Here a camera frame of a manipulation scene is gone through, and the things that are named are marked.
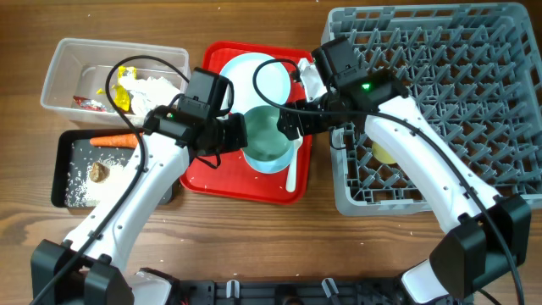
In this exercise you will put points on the white tissue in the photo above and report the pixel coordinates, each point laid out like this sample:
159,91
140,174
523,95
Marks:
147,94

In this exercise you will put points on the green bowl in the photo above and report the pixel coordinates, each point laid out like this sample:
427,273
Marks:
264,140

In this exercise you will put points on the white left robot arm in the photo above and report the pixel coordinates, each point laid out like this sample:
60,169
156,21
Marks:
87,267

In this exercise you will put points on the orange carrot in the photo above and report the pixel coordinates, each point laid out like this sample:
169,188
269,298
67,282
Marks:
125,141

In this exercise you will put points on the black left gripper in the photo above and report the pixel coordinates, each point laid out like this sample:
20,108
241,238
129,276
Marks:
237,124

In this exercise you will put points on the white rice pile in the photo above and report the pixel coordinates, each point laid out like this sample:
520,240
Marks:
80,191

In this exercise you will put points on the yellow plastic cup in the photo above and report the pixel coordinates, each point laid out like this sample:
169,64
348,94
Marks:
381,155

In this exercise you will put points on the yellow snack wrapper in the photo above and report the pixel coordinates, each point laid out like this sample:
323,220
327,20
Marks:
122,97

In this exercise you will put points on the clear plastic bin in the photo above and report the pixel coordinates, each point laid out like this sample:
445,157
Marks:
79,67

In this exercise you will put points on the black plastic tray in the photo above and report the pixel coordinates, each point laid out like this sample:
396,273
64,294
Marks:
63,157

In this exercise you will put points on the red serving tray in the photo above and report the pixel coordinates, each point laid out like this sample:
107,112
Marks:
234,177

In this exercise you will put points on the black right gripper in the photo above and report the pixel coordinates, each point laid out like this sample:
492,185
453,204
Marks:
306,125

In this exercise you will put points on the grey dishwasher rack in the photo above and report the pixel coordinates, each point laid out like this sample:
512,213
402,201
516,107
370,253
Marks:
474,71

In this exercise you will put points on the red snack wrapper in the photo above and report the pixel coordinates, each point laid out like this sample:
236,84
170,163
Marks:
89,104

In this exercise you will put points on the brown food scrap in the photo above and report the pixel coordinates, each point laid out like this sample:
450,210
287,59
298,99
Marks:
98,172

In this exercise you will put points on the light blue bowl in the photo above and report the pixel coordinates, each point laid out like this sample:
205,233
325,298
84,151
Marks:
272,166

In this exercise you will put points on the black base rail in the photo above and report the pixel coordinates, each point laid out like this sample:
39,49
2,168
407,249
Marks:
327,291

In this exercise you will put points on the white plastic spoon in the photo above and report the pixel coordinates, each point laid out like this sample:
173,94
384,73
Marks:
290,185

